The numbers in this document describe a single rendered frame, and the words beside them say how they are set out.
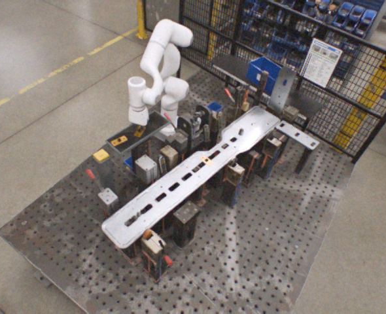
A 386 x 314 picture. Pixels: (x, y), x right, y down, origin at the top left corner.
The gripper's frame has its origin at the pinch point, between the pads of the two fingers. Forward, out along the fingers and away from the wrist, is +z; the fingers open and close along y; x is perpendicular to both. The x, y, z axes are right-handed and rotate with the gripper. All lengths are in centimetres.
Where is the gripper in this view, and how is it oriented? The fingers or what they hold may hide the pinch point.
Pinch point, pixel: (139, 127)
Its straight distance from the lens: 177.4
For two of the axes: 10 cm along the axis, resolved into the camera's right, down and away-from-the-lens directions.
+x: 3.1, -7.0, 6.4
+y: 9.5, 2.8, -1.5
